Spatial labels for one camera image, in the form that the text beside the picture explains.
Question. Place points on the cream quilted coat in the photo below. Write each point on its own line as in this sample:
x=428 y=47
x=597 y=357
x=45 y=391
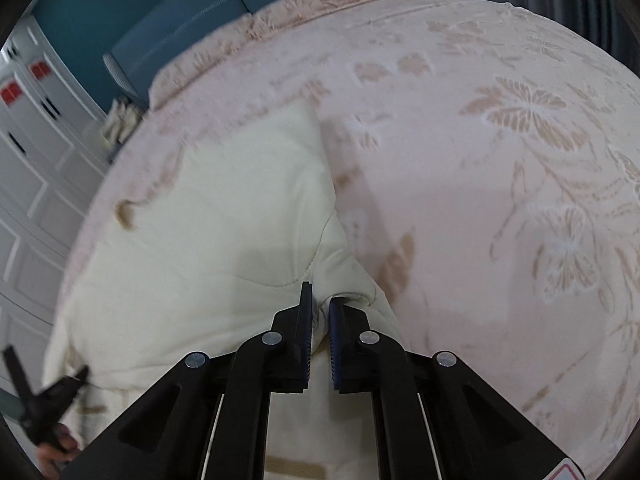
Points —
x=246 y=221

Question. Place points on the white wardrobe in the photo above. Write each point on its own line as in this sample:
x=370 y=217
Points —
x=52 y=164

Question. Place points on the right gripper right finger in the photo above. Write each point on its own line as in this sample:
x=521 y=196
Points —
x=404 y=389

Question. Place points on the pink floral bedspread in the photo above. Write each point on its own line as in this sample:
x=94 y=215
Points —
x=499 y=215

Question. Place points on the blue upholstered headboard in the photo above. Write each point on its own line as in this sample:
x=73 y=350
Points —
x=167 y=30

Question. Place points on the person's left hand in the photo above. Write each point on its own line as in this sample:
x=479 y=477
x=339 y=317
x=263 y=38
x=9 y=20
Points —
x=50 y=457

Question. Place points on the white plush toy on nightstand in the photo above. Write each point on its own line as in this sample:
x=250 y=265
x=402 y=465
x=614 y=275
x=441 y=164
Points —
x=120 y=122

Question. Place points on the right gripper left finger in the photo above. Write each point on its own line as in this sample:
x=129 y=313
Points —
x=275 y=361

